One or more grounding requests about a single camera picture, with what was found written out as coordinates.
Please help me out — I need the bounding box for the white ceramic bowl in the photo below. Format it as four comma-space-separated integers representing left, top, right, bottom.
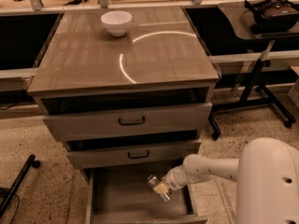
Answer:
101, 10, 133, 36

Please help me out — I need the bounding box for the black stand leg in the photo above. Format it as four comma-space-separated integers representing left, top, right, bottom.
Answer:
0, 155, 40, 218

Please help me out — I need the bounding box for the silver redbull can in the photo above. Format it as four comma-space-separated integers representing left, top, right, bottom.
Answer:
147, 175, 172, 203

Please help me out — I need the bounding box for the open bottom drawer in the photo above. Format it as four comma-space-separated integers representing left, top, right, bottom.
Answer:
85, 160, 208, 224

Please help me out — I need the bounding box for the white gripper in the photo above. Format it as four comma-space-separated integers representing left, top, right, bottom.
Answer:
153, 166, 185, 194

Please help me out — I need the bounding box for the top drawer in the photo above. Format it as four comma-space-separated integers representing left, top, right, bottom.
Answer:
44, 103, 211, 142

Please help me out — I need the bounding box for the rolling side table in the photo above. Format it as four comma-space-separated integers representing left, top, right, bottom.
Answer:
212, 2, 299, 128

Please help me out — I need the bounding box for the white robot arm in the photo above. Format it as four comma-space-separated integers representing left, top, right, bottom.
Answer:
153, 137, 299, 224

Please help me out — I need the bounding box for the middle drawer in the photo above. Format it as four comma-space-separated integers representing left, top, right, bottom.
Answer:
67, 139, 201, 169

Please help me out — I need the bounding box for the grey drawer cabinet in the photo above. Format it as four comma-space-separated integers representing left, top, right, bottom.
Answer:
27, 6, 220, 224

